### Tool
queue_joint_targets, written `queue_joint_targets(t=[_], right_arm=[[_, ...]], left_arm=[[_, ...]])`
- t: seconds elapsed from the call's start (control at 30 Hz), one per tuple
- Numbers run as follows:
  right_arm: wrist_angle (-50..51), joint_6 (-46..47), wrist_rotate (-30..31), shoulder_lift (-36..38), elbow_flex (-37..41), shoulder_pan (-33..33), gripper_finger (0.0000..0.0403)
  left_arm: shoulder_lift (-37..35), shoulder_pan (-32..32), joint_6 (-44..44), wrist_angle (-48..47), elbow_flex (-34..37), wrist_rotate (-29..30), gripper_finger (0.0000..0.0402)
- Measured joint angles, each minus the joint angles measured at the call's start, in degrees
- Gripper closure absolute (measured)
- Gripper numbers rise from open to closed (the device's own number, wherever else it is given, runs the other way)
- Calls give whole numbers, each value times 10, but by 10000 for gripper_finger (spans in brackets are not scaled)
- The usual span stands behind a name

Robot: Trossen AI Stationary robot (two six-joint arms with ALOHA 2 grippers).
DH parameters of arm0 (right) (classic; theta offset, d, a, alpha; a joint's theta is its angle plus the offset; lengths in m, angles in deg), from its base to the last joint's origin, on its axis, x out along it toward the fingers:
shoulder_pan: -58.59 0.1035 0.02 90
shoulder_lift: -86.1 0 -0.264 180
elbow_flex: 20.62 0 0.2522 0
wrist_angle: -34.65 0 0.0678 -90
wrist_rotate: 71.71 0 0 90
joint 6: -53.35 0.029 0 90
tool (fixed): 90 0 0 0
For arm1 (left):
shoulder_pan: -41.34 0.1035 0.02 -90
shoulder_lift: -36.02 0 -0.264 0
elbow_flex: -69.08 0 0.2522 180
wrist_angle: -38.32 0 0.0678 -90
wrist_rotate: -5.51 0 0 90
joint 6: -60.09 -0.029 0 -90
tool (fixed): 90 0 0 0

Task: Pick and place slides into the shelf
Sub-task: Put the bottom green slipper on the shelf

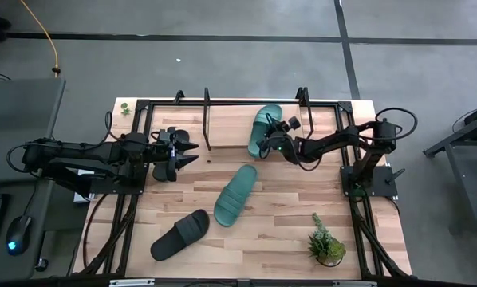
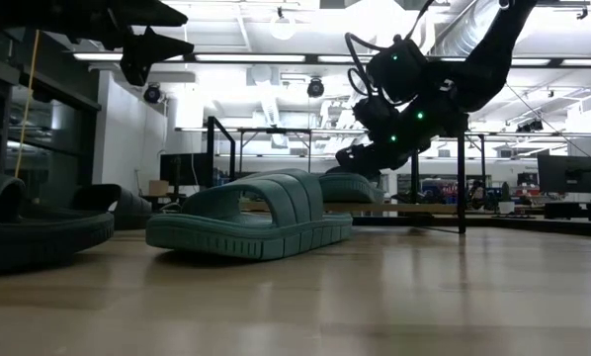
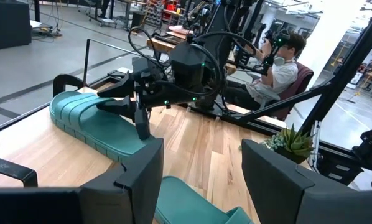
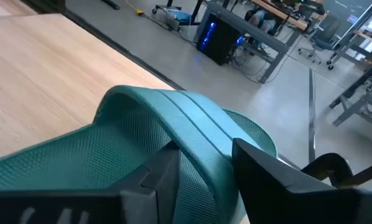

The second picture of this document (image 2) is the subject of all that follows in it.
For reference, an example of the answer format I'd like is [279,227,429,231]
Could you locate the dark glass partition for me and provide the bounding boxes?
[0,27,102,209]

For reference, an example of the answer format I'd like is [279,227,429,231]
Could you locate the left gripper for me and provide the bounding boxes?
[0,0,196,87]

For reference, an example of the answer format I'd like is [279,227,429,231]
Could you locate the teal green rubber slide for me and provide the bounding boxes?
[145,167,355,262]
[318,171,386,205]

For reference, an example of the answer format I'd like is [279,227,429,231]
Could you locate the black computer monitor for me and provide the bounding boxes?
[537,154,591,195]
[159,152,211,187]

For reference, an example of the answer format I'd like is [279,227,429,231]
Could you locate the wooden shelf with black frame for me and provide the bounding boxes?
[206,116,467,234]

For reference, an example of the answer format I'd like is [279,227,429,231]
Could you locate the black rubber slide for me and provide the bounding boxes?
[0,170,116,278]
[71,183,153,231]

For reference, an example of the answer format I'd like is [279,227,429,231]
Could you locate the white ring ceiling lamp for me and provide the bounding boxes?
[269,7,297,42]

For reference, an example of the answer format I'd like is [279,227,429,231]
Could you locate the black background table frame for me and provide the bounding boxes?
[235,127,313,174]

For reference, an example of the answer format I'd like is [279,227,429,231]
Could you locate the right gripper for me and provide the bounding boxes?
[325,78,470,181]

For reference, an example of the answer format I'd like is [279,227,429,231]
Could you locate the yellow cable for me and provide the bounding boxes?
[12,29,41,179]

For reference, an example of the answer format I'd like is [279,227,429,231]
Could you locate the long ceiling light bar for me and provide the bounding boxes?
[72,51,591,68]

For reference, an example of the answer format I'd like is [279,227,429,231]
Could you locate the black aluminium table frame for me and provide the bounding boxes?
[352,213,591,238]

